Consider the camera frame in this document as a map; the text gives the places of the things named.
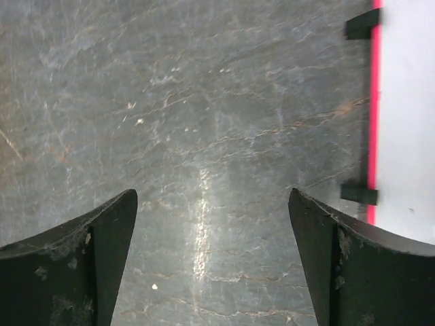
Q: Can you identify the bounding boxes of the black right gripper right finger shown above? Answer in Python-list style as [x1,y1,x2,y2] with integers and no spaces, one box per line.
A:
[288,188,434,326]

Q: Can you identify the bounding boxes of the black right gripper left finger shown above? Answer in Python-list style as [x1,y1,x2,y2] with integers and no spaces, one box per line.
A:
[1,189,138,325]

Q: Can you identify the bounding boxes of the pink framed whiteboard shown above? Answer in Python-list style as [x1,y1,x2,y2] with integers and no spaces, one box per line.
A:
[368,0,434,244]

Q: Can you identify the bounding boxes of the black whiteboard foot clip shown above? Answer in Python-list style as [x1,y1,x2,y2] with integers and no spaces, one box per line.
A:
[344,8,381,40]
[340,184,378,206]

